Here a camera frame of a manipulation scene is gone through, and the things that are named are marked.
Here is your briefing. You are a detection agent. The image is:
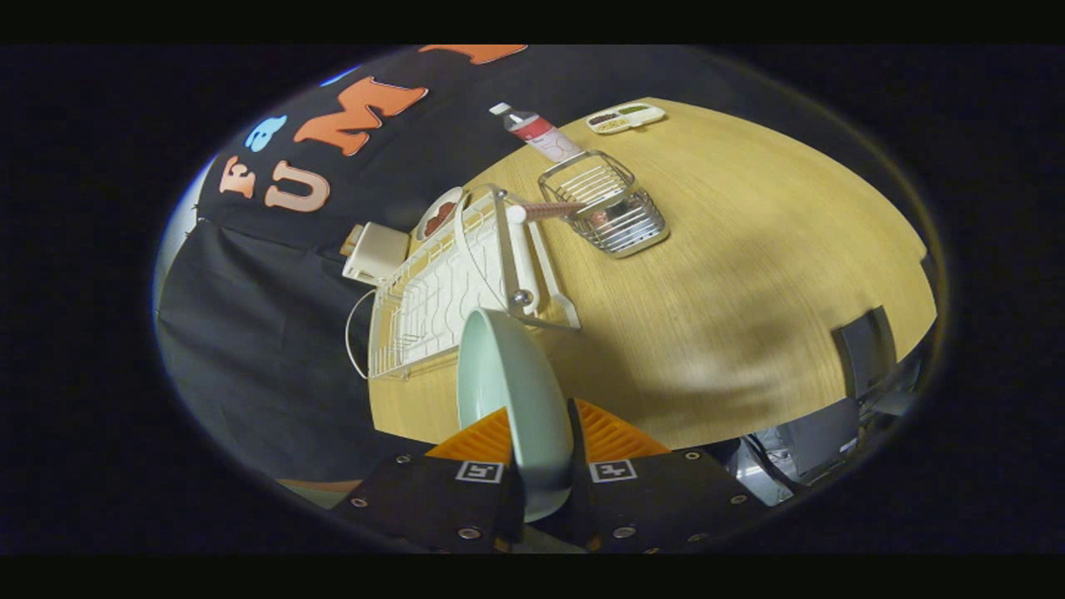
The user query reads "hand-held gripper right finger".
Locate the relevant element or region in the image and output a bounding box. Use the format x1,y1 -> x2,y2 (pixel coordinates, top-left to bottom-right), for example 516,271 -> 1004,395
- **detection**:
568,398 -> 770,554

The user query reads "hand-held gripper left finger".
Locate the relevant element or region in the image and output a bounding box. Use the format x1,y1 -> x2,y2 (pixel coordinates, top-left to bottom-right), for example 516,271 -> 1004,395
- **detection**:
333,406 -> 527,554

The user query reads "pale green plate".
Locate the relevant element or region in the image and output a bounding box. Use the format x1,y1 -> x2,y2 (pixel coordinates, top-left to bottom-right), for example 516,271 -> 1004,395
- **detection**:
457,308 -> 575,523

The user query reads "white wire dish rack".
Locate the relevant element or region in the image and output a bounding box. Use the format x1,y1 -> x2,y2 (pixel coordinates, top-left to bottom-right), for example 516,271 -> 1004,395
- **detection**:
345,183 -> 582,382

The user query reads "silver wire basket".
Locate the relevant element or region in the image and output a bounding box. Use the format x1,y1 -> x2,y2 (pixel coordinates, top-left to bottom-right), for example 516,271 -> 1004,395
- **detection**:
537,150 -> 670,259

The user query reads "pink handled spoon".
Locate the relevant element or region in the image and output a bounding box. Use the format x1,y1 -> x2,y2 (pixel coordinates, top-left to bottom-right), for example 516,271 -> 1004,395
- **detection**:
508,200 -> 621,230

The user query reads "beige plate with meat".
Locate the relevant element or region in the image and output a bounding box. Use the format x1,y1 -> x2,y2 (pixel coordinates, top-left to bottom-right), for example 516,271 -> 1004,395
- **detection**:
414,186 -> 467,244

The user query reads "grey metal equipment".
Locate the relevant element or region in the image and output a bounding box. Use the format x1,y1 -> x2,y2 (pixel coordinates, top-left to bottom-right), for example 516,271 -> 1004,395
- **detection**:
732,399 -> 859,507

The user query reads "white toaster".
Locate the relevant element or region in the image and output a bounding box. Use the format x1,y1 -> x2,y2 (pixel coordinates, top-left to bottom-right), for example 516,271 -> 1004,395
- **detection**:
341,221 -> 410,287

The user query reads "dark grey panel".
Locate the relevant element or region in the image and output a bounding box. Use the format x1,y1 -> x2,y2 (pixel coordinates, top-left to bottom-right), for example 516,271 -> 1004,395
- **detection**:
835,306 -> 898,400

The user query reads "clear water bottle red label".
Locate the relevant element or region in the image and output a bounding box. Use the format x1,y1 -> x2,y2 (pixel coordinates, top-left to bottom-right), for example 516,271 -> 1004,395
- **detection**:
489,101 -> 583,164

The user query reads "white divided condiment tray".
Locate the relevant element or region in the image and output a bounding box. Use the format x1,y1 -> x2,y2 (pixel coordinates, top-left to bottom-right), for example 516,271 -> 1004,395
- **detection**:
586,102 -> 666,136

